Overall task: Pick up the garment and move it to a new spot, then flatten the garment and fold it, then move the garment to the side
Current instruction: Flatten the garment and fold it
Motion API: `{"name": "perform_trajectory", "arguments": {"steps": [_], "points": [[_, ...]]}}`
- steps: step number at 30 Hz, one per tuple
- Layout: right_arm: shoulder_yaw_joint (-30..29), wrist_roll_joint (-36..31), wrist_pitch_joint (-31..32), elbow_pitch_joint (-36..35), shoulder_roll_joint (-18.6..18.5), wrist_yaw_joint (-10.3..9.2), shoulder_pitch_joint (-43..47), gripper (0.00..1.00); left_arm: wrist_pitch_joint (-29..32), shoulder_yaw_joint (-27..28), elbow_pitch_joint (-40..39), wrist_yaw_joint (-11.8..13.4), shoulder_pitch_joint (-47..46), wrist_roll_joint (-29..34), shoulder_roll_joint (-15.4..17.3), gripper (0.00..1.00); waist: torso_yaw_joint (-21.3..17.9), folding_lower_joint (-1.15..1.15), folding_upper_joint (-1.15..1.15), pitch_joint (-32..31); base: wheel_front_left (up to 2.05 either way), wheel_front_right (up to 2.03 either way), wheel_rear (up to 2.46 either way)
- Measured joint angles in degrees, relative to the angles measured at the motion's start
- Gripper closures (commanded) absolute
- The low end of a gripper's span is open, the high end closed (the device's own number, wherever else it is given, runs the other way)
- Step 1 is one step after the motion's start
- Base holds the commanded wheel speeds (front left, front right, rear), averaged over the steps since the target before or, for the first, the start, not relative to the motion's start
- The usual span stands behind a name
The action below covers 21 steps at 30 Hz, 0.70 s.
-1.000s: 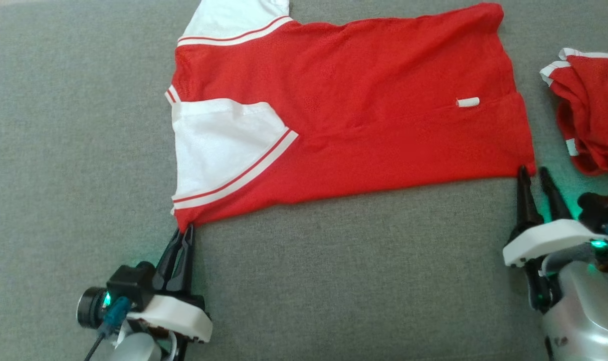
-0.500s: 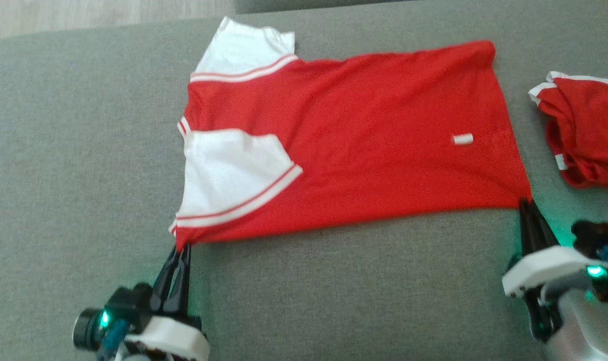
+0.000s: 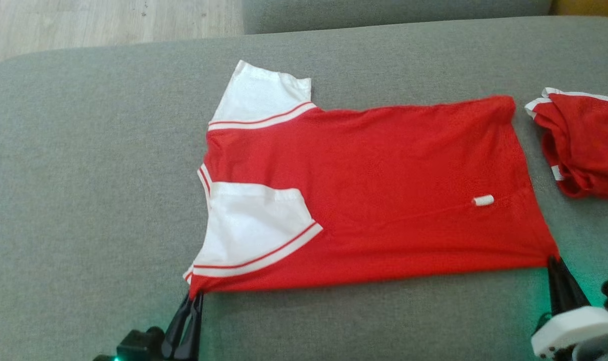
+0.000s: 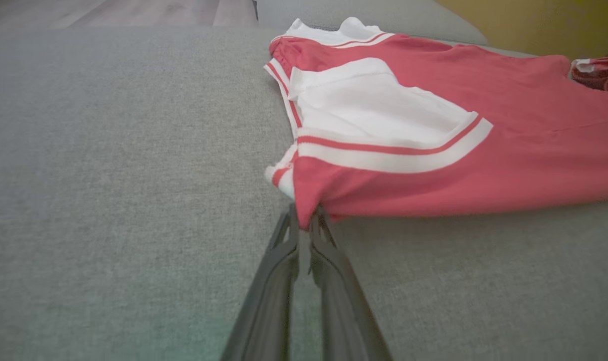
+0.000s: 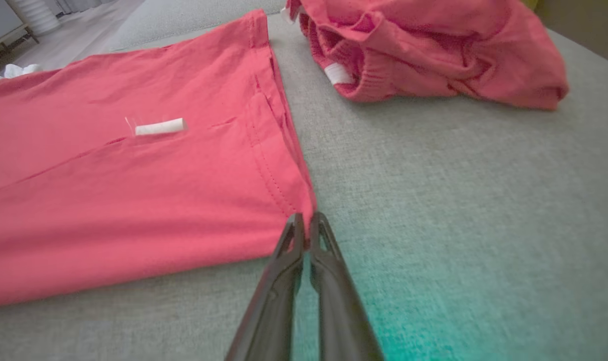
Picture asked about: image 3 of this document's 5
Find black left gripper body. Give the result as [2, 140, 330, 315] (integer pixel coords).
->
[92, 326, 166, 361]

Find red shorts with white trim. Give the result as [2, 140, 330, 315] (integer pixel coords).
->
[524, 87, 608, 201]

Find wide grey sofa ottoman cushion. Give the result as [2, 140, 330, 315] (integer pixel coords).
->
[0, 15, 608, 361]

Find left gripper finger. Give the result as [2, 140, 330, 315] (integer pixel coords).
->
[173, 292, 205, 361]
[161, 293, 193, 359]

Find yellow sofa backrest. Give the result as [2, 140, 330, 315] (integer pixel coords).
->
[551, 0, 608, 21]

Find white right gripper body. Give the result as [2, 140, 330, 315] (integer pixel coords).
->
[530, 306, 608, 361]

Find red shirt with white sleeves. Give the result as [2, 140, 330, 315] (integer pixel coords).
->
[182, 60, 560, 300]

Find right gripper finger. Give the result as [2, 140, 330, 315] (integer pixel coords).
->
[547, 256, 570, 316]
[557, 258, 591, 313]

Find long grey sofa seat cushion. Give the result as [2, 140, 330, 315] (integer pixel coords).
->
[241, 0, 553, 36]

